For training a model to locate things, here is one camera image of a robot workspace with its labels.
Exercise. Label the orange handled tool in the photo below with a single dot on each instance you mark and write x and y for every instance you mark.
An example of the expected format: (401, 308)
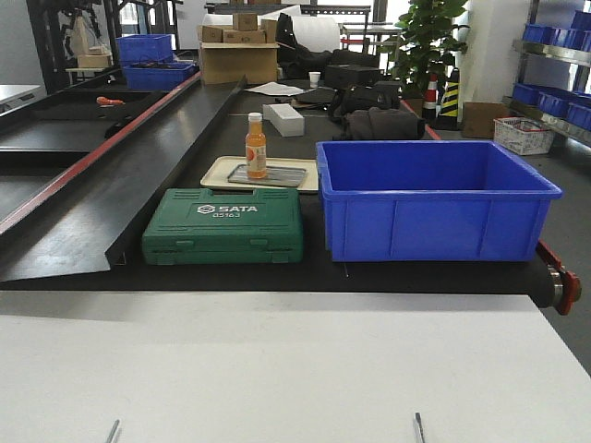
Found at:
(104, 101)

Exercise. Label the white wire basket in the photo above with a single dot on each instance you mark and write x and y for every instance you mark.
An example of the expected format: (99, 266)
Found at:
(522, 136)

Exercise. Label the white paper cup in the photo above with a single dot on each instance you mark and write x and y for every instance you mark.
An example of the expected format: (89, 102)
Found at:
(314, 79)

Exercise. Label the beige plastic tray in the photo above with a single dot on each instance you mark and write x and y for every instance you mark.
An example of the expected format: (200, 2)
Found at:
(217, 176)

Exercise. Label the black yellow traffic cone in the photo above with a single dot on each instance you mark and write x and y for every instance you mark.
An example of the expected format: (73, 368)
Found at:
(447, 119)

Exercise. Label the large blue plastic bin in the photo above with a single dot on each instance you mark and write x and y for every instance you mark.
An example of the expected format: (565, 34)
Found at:
(430, 200)

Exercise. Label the dark grey bag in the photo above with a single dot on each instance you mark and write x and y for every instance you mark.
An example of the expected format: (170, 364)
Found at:
(383, 124)

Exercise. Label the red conveyor end bracket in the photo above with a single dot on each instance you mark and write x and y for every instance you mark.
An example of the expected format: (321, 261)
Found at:
(567, 285)

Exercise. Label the green SATA tool case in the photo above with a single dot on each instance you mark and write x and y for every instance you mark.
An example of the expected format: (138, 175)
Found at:
(197, 226)

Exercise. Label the brown cardboard box floor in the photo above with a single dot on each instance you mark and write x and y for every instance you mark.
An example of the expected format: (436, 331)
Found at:
(478, 118)

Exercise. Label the blue crate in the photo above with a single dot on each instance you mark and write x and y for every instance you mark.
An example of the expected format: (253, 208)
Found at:
(145, 48)
(163, 76)

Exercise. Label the red white traffic cone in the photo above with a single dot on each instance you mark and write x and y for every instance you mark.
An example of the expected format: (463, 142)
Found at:
(429, 109)

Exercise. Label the upper blue crate far left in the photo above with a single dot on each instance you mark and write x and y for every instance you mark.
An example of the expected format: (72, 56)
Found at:
(145, 48)

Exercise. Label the orange juice bottle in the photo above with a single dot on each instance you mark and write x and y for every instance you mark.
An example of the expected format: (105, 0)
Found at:
(255, 147)

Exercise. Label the large cardboard box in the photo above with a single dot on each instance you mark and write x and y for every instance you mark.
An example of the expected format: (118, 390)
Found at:
(229, 62)

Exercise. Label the black angled guide rail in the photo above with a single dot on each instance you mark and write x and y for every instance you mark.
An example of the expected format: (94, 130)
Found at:
(83, 220)

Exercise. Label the green black screwdriver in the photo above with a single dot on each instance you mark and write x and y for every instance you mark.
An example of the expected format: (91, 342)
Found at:
(419, 428)
(111, 437)

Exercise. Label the white foam block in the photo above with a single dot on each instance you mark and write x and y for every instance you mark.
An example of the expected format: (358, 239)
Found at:
(286, 119)

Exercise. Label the green potted plant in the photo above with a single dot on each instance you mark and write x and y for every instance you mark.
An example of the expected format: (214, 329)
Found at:
(427, 45)

